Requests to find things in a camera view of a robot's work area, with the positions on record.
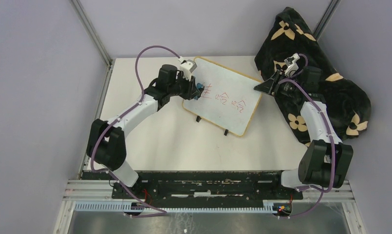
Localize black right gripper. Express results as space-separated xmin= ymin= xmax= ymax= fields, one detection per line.
xmin=254 ymin=69 xmax=302 ymax=98

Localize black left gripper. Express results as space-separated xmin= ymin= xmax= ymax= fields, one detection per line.
xmin=168 ymin=72 xmax=201 ymax=100

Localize yellow framed whiteboard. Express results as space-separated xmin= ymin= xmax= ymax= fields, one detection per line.
xmin=182 ymin=57 xmax=262 ymax=137

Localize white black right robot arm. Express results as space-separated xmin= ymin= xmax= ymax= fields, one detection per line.
xmin=253 ymin=66 xmax=354 ymax=199

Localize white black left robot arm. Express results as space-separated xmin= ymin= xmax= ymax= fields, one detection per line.
xmin=86 ymin=60 xmax=204 ymax=198

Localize black floral blanket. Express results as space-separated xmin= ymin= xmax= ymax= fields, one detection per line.
xmin=254 ymin=7 xmax=372 ymax=141

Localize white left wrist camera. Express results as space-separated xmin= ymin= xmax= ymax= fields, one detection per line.
xmin=179 ymin=57 xmax=197 ymax=81

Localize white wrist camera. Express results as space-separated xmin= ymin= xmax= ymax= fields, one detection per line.
xmin=179 ymin=57 xmax=197 ymax=81
xmin=284 ymin=53 xmax=300 ymax=77

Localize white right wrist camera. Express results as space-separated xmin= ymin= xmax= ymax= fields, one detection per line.
xmin=284 ymin=53 xmax=300 ymax=77

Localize black metal base plate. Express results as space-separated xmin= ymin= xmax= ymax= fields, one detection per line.
xmin=80 ymin=170 xmax=303 ymax=209

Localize grey slotted cable duct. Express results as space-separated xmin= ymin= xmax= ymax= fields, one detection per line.
xmin=74 ymin=201 xmax=277 ymax=214

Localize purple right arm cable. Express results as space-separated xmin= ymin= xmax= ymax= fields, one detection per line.
xmin=276 ymin=53 xmax=336 ymax=219

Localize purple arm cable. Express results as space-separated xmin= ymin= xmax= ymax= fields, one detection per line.
xmin=90 ymin=45 xmax=184 ymax=218
xmin=276 ymin=53 xmax=336 ymax=219

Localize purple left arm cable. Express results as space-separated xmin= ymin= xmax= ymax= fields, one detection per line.
xmin=90 ymin=45 xmax=184 ymax=218

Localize aluminium rail frame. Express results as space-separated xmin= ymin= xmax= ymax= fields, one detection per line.
xmin=53 ymin=179 xmax=367 ymax=234

